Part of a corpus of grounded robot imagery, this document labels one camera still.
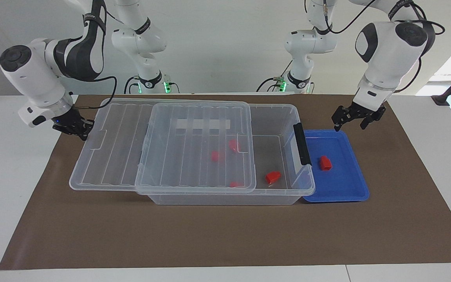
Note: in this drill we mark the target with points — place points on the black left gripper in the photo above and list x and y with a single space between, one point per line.
364 111

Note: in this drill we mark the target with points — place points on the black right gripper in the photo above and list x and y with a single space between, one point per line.
69 122

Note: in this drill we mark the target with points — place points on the clear plastic box lid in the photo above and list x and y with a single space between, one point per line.
112 156

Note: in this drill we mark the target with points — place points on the red block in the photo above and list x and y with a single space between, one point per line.
233 146
325 163
273 177
215 156
235 183

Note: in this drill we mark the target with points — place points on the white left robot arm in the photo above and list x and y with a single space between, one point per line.
390 51

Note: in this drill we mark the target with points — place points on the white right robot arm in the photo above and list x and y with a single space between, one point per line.
33 78

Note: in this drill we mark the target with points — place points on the black box latch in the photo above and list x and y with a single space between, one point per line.
303 145

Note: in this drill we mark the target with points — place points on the blue plastic tray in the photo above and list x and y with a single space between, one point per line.
343 184

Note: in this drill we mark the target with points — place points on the clear plastic storage box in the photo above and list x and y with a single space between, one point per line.
225 199

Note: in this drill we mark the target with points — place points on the brown table mat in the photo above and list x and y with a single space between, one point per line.
92 235

